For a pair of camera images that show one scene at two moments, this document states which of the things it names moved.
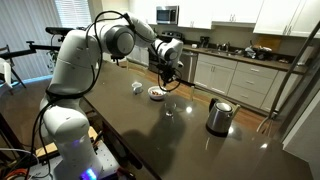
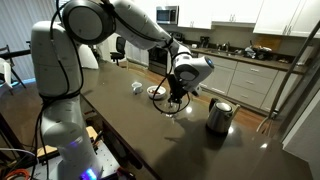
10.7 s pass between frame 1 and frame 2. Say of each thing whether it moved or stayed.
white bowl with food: stayed
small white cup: stayed
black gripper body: moved
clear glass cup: stayed
